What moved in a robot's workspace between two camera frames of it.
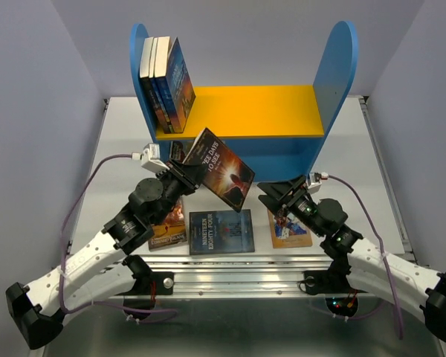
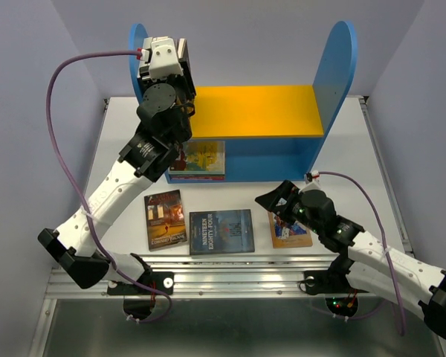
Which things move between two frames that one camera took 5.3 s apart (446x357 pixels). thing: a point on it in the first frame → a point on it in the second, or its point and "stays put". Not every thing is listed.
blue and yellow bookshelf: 280,132 stays put
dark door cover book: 172,232 stays put
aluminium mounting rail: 252,276 stays put
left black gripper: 190,176 → 182,82
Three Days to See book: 225,173 → 184,56
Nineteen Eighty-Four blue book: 212,232 stays put
